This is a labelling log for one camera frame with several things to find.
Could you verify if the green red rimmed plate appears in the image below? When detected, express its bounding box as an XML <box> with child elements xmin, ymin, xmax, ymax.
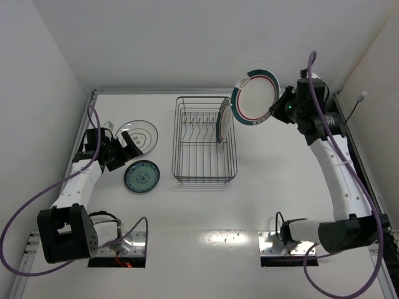
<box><xmin>216</xmin><ymin>98</ymin><xmax>233</xmax><ymax>143</ymax></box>
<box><xmin>231</xmin><ymin>69</ymin><xmax>280</xmax><ymax>126</ymax></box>

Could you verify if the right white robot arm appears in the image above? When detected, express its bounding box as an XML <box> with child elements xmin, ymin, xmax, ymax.
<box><xmin>269</xmin><ymin>69</ymin><xmax>390</xmax><ymax>254</ymax></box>

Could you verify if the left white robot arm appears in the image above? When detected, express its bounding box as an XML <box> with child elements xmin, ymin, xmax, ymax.
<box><xmin>37</xmin><ymin>128</ymin><xmax>143</xmax><ymax>263</ymax></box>

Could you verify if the white plate green line rim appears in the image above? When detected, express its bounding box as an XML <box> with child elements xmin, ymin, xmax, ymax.
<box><xmin>116</xmin><ymin>120</ymin><xmax>158</xmax><ymax>155</ymax></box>

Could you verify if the blue floral green plate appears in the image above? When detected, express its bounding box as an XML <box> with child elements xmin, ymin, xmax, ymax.
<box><xmin>123</xmin><ymin>160</ymin><xmax>160</xmax><ymax>194</ymax></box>

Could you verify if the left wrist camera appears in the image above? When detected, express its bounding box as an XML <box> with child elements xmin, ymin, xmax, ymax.
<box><xmin>103</xmin><ymin>121</ymin><xmax>114</xmax><ymax>131</ymax></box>

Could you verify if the black wall cable white plug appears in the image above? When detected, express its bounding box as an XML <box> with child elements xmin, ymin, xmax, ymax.
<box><xmin>344</xmin><ymin>91</ymin><xmax>367</xmax><ymax>125</ymax></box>

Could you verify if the grey wire dish rack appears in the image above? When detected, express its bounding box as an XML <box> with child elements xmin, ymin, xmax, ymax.
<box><xmin>171</xmin><ymin>96</ymin><xmax>238</xmax><ymax>186</ymax></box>

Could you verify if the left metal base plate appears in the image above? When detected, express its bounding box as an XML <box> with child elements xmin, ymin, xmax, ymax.
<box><xmin>96</xmin><ymin>232</ymin><xmax>146</xmax><ymax>258</ymax></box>

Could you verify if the metal base plate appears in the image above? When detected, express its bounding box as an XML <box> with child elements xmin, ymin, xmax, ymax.
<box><xmin>96</xmin><ymin>232</ymin><xmax>146</xmax><ymax>258</ymax></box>
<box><xmin>257</xmin><ymin>230</ymin><xmax>314</xmax><ymax>257</ymax></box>

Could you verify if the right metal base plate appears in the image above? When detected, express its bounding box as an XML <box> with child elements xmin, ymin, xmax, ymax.
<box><xmin>257</xmin><ymin>230</ymin><xmax>314</xmax><ymax>257</ymax></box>

